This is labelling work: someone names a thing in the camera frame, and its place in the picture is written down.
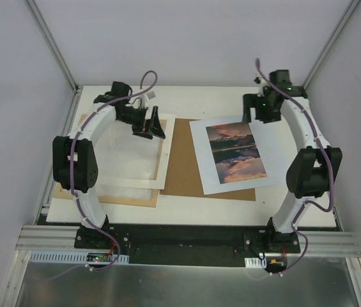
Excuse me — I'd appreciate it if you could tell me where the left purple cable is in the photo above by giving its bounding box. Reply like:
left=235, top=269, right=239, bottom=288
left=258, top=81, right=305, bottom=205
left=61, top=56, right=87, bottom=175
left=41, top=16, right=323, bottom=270
left=39, top=70, right=158, bottom=282

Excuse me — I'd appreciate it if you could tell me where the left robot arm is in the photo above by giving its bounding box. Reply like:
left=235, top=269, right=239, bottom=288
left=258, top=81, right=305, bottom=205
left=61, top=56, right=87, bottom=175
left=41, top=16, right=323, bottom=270
left=52, top=81, right=165, bottom=249

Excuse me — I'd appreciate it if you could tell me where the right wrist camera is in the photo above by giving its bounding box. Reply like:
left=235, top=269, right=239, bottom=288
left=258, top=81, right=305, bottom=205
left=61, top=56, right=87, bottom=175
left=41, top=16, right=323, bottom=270
left=254, top=74, right=268, bottom=96

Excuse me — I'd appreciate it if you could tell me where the left white cable duct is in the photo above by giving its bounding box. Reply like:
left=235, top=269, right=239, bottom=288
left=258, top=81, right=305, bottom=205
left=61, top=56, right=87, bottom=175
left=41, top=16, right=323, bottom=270
left=30, top=251, right=129, bottom=265

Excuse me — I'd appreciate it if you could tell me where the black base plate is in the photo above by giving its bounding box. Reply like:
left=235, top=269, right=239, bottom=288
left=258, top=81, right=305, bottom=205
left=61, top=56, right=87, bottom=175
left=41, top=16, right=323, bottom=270
left=74, top=224, right=300, bottom=267

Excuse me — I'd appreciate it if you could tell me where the aluminium rail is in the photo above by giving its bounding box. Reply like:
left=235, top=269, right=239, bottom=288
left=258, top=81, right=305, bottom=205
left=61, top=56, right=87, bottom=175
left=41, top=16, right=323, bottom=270
left=16, top=223, right=82, bottom=252

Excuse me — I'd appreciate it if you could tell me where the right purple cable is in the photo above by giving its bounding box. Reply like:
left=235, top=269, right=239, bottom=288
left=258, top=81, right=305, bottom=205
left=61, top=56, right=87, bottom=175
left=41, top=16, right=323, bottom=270
left=255, top=58, right=336, bottom=282

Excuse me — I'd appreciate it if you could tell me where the aluminium corner post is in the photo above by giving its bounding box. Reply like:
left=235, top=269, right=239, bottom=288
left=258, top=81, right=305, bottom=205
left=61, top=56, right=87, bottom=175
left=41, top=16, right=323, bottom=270
left=24, top=0, right=79, bottom=92
left=302, top=0, right=361, bottom=91

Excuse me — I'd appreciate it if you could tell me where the purple cable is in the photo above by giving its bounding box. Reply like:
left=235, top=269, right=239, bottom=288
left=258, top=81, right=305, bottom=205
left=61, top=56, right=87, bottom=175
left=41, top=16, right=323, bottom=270
left=255, top=58, right=336, bottom=282
left=39, top=70, right=158, bottom=282

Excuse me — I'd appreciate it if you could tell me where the brown backing board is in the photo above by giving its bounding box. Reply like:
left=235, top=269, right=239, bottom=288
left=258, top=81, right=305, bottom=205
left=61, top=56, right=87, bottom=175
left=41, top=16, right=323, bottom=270
left=160, top=118, right=256, bottom=201

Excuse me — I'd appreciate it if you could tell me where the right aluminium corner post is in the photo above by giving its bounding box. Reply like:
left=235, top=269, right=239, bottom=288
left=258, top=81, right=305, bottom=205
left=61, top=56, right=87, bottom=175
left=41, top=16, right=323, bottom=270
left=302, top=0, right=361, bottom=91

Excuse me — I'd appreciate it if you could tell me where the sunset photo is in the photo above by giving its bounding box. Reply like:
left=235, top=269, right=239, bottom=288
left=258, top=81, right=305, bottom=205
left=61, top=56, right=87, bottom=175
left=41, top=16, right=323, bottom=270
left=206, top=122, right=267, bottom=184

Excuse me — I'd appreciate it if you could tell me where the white mat board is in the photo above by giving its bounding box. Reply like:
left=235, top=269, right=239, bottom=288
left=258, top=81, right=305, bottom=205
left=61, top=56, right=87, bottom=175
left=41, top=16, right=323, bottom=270
left=79, top=113, right=175, bottom=189

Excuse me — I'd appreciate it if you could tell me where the left aluminium corner post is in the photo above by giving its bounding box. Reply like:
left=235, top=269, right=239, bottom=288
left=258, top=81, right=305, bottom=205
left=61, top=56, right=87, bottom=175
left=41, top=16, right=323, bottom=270
left=24, top=0, right=79, bottom=92

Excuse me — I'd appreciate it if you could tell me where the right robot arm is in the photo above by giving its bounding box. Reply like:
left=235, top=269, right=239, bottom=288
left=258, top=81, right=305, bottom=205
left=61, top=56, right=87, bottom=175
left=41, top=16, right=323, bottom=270
left=243, top=70, right=342, bottom=253

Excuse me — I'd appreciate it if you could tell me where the right white cable duct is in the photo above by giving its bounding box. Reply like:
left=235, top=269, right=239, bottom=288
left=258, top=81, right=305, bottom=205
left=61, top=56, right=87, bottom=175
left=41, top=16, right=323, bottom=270
left=244, top=258, right=267, bottom=269

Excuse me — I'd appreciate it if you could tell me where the wooden picture frame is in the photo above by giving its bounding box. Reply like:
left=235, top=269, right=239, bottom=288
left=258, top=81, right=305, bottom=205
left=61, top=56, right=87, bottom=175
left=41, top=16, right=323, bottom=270
left=53, top=113, right=165, bottom=208

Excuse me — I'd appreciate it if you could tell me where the white cable duct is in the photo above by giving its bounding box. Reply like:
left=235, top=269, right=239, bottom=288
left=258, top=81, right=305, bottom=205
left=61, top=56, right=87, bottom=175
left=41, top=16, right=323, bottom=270
left=244, top=258, right=267, bottom=269
left=30, top=251, right=129, bottom=265

